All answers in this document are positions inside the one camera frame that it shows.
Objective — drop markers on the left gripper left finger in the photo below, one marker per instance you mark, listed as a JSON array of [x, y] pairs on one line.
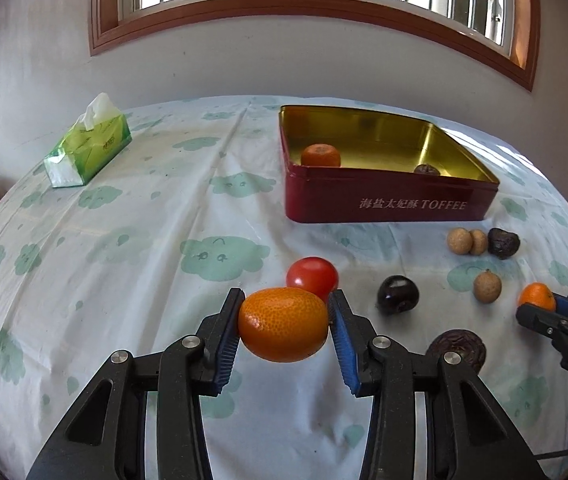
[[101, 436]]

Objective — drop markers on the small orange kumquat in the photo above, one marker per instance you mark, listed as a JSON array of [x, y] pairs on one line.
[[538, 295]]

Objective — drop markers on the dark round plum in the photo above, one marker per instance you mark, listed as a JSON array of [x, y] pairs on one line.
[[397, 294]]

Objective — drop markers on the cloud pattern tablecloth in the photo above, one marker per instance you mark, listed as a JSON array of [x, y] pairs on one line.
[[193, 207]]

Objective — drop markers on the dark wrinkled passion fruit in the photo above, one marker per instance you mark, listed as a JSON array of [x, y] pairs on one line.
[[502, 244]]

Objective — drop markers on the dark date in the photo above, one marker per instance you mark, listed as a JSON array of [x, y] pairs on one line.
[[427, 169]]

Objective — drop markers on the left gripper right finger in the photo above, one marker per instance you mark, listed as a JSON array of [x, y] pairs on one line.
[[469, 435]]

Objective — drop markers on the red gold toffee tin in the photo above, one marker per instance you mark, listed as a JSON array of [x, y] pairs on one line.
[[376, 182]]

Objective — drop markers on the red cherry tomato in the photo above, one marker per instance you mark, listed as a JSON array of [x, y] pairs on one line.
[[313, 274]]

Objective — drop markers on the large dark ridged fruit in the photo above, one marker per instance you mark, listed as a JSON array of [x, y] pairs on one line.
[[468, 345]]

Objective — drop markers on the mandarin orange with leaf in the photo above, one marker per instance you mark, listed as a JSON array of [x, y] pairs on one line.
[[320, 155]]

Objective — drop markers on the green tissue pack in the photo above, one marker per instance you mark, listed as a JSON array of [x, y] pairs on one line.
[[97, 136]]

